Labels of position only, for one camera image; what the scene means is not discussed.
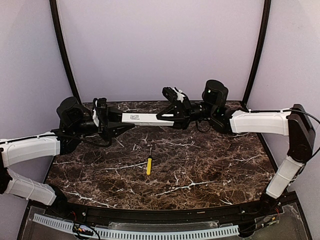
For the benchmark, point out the black front table rail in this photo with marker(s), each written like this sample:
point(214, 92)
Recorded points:
point(237, 213)

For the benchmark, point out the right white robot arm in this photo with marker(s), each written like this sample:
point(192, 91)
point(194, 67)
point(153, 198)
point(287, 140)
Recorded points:
point(293, 122)

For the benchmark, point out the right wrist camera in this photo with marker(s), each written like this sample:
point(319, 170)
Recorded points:
point(176, 97)

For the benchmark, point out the yellow handled screwdriver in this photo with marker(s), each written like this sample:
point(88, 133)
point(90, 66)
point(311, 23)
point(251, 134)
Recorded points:
point(149, 162)

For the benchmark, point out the white remote control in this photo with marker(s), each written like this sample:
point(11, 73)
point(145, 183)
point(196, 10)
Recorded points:
point(145, 119)

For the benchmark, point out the white slotted cable duct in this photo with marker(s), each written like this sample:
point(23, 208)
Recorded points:
point(138, 231)

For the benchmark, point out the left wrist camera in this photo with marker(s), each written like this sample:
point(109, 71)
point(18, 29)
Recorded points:
point(99, 111)

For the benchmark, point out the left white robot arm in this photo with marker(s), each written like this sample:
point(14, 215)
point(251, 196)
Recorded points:
point(77, 125)

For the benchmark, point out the black frame post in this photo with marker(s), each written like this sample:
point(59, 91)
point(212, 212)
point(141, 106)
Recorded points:
point(258, 51)
point(62, 49)

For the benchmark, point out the left black frame post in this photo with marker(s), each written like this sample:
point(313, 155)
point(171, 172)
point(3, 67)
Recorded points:
point(62, 49)

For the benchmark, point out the right black frame post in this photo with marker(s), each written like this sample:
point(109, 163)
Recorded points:
point(258, 51)

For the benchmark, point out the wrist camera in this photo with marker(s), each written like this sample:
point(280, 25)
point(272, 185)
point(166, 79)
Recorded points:
point(99, 111)
point(176, 97)

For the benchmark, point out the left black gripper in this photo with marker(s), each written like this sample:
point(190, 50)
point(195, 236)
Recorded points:
point(105, 131)

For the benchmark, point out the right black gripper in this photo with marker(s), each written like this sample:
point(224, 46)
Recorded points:
point(185, 113)

